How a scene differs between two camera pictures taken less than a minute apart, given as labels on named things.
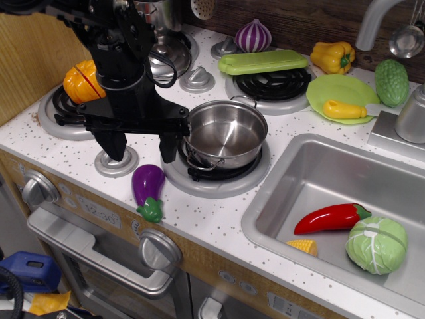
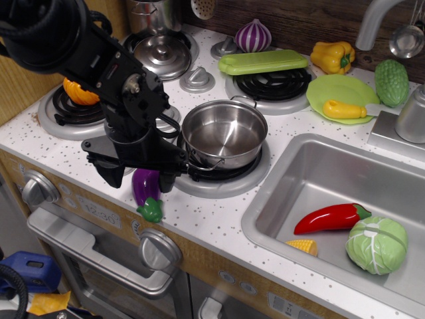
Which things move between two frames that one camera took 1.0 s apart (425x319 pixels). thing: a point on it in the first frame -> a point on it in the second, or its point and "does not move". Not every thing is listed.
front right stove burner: x=218 y=183 does not move
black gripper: x=133 y=105 -> x=134 y=147
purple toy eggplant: x=148 y=181 does not move
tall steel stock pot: x=157 y=12 does not move
